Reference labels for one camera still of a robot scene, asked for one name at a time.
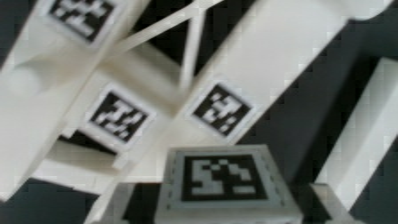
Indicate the white U-shaped frame fence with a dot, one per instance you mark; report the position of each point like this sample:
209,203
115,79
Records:
367,136

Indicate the white chair seat part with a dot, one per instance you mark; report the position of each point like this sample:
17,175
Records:
116,120

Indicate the white tagged cube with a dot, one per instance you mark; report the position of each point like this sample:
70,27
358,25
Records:
223,188

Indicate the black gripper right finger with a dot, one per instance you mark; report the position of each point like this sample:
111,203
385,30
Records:
321,205

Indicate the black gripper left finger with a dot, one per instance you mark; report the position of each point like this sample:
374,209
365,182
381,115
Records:
127,205

